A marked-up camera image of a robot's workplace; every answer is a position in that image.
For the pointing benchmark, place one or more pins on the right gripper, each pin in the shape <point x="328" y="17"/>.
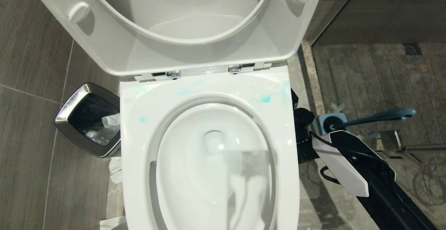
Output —
<point x="294" y="99"/>

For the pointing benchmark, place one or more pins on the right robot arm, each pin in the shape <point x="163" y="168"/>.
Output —
<point x="348" y="167"/>

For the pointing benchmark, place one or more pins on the blue grey brush holder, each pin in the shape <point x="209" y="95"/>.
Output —
<point x="322" y="121"/>

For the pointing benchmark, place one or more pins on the blue grey toilet brush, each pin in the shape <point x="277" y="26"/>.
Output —
<point x="376" y="117"/>

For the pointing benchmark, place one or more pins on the white toilet lid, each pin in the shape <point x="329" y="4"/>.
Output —
<point x="181" y="7"/>

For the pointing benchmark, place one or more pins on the white toilet bowl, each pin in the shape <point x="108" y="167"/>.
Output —
<point x="146" y="97"/>

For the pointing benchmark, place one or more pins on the white toilet seat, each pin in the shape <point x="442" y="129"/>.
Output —
<point x="115" y="45"/>

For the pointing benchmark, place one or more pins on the chrome seat hinge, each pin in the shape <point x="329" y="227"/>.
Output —
<point x="241" y="68"/>
<point x="166" y="75"/>

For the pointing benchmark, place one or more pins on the crumpled white tissue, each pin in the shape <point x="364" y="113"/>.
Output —
<point x="112" y="120"/>
<point x="116" y="170"/>

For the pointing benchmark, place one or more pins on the chrome rimmed trash bin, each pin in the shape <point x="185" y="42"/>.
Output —
<point x="71" y="101"/>

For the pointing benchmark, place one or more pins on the chrome door bracket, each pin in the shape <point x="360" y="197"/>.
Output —
<point x="386" y="140"/>

